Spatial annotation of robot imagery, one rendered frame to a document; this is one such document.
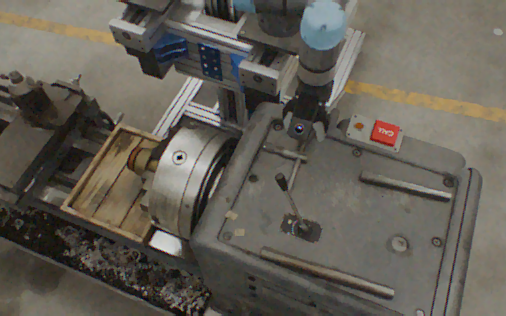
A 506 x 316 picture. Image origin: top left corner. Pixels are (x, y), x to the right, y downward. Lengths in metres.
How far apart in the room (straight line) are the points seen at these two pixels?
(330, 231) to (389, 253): 0.13
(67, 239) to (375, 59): 2.16
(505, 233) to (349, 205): 1.69
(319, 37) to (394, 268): 0.51
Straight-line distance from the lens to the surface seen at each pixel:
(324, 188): 1.03
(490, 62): 3.28
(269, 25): 1.43
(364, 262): 0.98
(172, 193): 1.10
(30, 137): 1.62
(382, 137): 1.11
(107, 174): 1.54
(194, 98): 2.51
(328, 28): 0.77
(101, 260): 1.77
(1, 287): 2.58
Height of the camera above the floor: 2.17
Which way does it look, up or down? 60 degrees down
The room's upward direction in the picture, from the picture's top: 2 degrees counter-clockwise
